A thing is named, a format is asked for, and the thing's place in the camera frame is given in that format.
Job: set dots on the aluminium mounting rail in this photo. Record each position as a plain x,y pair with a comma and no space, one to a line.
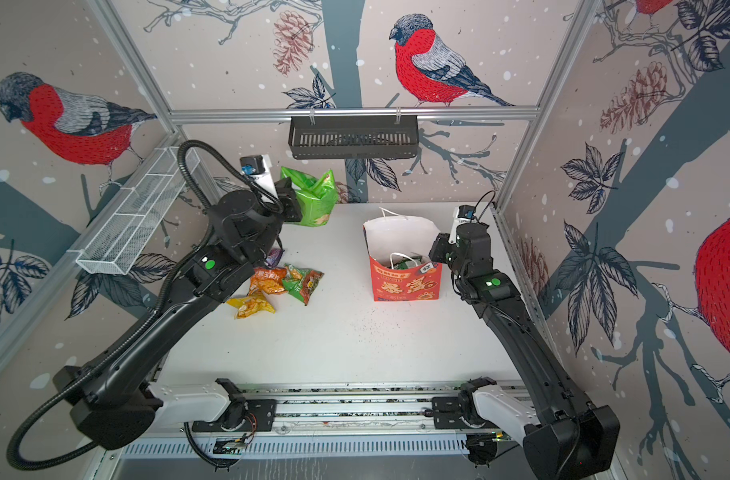
301,410

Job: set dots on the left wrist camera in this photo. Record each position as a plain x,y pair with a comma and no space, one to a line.
258,168

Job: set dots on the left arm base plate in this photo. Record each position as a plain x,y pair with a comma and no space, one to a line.
241,414

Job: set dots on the red paper gift bag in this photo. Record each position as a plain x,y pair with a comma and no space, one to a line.
398,248

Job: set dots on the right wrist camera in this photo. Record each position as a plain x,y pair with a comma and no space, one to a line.
462,215

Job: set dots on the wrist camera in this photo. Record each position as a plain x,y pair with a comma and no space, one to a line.
462,215
258,168

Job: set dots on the dark green snack packet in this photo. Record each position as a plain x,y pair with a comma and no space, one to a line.
408,263

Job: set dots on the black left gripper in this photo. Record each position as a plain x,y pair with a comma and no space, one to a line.
286,196

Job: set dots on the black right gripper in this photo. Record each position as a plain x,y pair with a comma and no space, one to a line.
439,254

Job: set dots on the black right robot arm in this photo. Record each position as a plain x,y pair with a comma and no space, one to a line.
563,433

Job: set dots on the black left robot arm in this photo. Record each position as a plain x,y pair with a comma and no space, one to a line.
112,403

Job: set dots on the purple snack packet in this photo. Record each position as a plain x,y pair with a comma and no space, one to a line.
274,257

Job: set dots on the bright green chips bag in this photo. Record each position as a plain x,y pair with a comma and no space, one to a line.
317,197

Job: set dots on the yellow snack packet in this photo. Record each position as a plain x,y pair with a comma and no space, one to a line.
255,302

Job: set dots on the white wire mesh shelf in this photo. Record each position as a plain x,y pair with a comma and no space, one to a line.
122,238

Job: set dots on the black hanging wall basket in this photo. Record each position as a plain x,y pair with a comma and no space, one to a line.
354,137

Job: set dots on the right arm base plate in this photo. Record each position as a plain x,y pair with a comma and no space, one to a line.
461,411

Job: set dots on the orange snack packet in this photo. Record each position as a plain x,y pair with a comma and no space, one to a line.
268,281

